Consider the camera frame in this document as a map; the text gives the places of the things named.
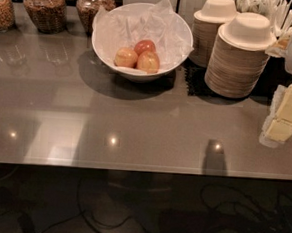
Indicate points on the yellow-red apple on left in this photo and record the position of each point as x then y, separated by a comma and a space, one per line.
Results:
126, 57

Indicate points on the yellow-red apple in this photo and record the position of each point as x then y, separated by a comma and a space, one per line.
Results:
148, 62
126, 57

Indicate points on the rear stack of paper bowls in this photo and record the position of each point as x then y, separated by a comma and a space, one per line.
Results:
205, 26

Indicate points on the white ceramic bowl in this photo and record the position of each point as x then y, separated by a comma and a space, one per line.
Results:
107, 49

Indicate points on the black mesh mat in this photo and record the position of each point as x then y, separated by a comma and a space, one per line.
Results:
195, 80

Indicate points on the yellow-red apple on right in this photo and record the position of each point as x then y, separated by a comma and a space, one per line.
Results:
148, 62

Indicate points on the red apple at back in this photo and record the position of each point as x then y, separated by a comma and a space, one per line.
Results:
144, 45

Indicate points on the white tissue paper liner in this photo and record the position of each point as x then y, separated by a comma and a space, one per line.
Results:
158, 29

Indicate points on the middle glass jar of cereal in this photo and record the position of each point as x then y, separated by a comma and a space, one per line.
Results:
48, 16

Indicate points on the white plastic cutlery bundle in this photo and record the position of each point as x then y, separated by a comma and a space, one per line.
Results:
278, 12

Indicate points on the right glass jar of cereal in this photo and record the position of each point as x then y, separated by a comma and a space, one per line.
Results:
87, 10

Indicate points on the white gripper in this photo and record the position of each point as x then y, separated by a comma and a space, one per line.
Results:
278, 123

